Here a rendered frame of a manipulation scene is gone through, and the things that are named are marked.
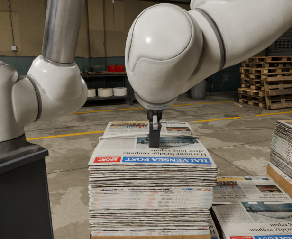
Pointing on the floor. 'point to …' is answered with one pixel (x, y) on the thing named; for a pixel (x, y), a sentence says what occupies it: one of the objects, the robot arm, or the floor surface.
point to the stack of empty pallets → (255, 74)
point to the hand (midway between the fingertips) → (152, 114)
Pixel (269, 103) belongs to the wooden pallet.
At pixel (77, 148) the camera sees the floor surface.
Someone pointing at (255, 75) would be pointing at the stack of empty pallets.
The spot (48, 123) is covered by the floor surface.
